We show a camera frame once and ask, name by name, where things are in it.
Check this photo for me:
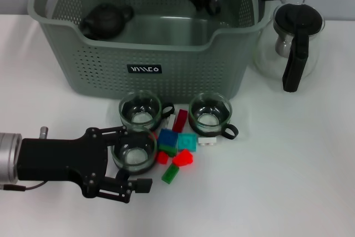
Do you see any left arm cable with plug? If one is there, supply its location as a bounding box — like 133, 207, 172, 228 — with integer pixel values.
0, 182, 47, 193

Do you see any teal toy brick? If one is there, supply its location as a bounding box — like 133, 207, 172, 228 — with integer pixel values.
177, 133, 198, 152

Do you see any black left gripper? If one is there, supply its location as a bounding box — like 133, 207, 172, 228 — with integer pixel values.
16, 126, 154, 204

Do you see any large red toy brick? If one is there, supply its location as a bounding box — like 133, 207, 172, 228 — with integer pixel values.
172, 149, 195, 168

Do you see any dark green toy brick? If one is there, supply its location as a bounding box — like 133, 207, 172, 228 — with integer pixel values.
158, 144, 178, 157

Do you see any small red toy brick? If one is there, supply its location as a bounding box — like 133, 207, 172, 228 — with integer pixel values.
155, 150, 169, 164

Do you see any flat green toy brick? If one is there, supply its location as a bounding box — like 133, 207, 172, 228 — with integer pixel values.
161, 164, 180, 184

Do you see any glass jar with teal bricks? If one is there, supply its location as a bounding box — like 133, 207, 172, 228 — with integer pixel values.
187, 92, 239, 140

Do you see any dark red toy brick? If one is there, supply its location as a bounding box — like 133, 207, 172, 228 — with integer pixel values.
171, 108, 188, 133

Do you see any black clay teapot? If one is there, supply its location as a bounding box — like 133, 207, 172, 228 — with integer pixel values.
80, 3, 134, 41

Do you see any grey-green perforated storage bin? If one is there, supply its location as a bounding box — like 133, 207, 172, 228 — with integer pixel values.
27, 0, 272, 104

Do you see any glass carafe with black handle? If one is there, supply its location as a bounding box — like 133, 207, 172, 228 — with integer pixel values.
252, 2, 326, 93

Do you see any blue toy brick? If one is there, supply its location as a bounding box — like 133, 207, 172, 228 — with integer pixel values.
157, 128, 179, 148

